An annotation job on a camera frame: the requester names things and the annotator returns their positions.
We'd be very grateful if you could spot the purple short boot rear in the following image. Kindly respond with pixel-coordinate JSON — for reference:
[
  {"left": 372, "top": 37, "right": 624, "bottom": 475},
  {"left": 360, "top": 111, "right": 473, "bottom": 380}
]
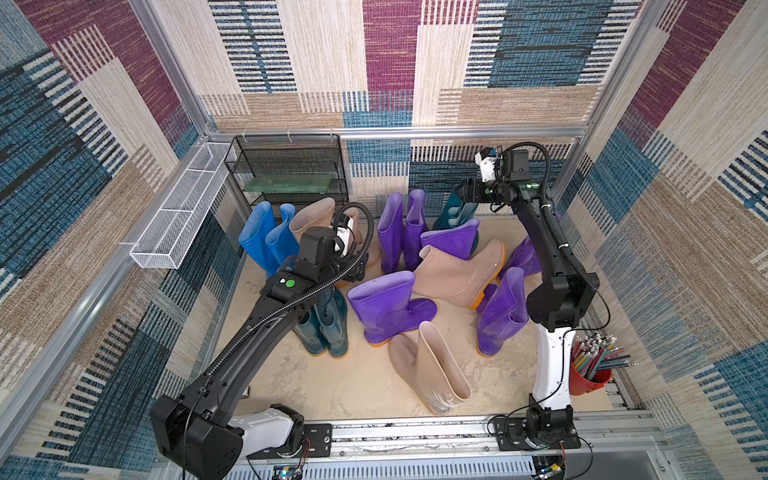
[{"left": 420, "top": 218, "right": 479, "bottom": 260}]

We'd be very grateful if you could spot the large teal rain boot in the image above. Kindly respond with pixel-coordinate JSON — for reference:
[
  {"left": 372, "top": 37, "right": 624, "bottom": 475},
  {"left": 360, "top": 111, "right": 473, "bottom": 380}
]
[{"left": 313, "top": 287, "right": 349, "bottom": 359}]

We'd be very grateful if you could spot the purple short rain boot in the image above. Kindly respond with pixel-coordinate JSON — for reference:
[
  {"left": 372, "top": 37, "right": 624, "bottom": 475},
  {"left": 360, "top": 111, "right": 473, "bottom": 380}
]
[{"left": 347, "top": 271, "right": 438, "bottom": 345}]

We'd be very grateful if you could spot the beige boot lying behind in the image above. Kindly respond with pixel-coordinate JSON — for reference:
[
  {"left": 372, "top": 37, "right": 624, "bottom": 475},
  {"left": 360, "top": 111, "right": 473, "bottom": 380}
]
[{"left": 413, "top": 239, "right": 506, "bottom": 309}]

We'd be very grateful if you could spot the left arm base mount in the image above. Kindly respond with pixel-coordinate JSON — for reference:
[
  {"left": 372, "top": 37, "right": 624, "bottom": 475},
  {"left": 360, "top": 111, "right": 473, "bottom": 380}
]
[{"left": 237, "top": 404, "right": 333, "bottom": 460}]

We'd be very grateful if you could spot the slim teal rain boot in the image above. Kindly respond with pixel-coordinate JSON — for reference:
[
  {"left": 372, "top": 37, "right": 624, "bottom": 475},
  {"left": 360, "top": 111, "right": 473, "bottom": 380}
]
[{"left": 293, "top": 308, "right": 328, "bottom": 356}]

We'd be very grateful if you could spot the purple boot at back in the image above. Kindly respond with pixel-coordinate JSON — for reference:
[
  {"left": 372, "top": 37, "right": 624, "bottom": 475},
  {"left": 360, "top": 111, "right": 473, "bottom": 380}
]
[{"left": 403, "top": 189, "right": 427, "bottom": 271}]

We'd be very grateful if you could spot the red pencil cup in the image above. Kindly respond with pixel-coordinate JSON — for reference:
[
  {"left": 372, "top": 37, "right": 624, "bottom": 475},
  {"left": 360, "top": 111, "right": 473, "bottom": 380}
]
[{"left": 569, "top": 332, "right": 633, "bottom": 396}]

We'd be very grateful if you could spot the blue rain boot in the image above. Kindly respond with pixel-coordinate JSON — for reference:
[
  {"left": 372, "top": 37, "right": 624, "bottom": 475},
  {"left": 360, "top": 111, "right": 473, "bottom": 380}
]
[
  {"left": 238, "top": 201, "right": 279, "bottom": 278},
  {"left": 265, "top": 203, "right": 299, "bottom": 268}
]

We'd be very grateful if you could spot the purple tall rain boot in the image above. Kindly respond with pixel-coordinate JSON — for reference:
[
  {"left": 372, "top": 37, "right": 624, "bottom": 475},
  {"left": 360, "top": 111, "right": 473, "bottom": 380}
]
[{"left": 377, "top": 192, "right": 404, "bottom": 274}]

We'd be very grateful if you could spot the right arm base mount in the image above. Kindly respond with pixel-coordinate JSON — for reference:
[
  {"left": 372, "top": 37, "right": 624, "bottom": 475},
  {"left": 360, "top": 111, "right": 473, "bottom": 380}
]
[{"left": 487, "top": 395, "right": 582, "bottom": 451}]

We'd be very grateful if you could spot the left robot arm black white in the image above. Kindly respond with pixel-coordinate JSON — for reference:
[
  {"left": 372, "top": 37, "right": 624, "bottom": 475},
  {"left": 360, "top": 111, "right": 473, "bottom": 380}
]
[{"left": 150, "top": 202, "right": 373, "bottom": 479}]

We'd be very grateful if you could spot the beige short rain boot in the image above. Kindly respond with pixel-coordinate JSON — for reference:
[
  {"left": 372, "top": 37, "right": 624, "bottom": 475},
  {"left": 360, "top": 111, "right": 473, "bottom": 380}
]
[{"left": 388, "top": 322, "right": 472, "bottom": 415}]

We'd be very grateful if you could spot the teal boot at back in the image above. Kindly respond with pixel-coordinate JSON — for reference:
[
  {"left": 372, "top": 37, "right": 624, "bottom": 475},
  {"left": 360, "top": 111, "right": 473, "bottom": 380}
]
[{"left": 432, "top": 192, "right": 479, "bottom": 230}]

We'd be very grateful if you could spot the purple boot near right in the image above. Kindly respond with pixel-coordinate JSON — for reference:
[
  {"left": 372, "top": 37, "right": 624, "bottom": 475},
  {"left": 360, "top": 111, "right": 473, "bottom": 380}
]
[{"left": 477, "top": 267, "right": 529, "bottom": 357}]

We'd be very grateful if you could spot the purple boot far right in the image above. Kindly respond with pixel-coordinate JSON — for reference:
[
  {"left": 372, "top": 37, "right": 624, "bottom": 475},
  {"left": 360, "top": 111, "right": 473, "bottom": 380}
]
[{"left": 498, "top": 236, "right": 541, "bottom": 279}]

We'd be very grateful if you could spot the beige tall rain boot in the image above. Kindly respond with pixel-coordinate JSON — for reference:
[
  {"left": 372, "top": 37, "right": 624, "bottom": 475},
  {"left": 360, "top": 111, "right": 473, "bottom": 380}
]
[{"left": 286, "top": 197, "right": 372, "bottom": 285}]

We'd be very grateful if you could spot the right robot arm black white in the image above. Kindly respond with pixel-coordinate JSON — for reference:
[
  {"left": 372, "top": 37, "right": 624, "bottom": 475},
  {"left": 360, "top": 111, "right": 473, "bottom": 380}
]
[{"left": 456, "top": 141, "right": 599, "bottom": 450}]

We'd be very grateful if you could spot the white wire mesh basket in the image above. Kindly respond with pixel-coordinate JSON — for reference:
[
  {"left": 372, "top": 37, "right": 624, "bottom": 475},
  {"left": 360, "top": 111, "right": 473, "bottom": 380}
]
[{"left": 130, "top": 142, "right": 230, "bottom": 269}]

